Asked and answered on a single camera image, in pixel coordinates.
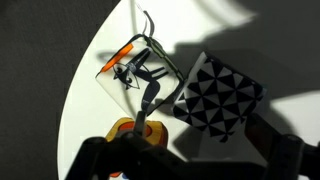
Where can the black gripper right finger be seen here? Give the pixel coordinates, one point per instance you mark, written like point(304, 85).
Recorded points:
point(283, 156)

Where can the orange round object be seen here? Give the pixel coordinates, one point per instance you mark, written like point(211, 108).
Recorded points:
point(156, 130)

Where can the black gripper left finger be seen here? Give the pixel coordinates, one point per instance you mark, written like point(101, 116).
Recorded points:
point(133, 156)

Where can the white and blue patterned block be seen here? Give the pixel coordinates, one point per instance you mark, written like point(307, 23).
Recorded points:
point(218, 96)

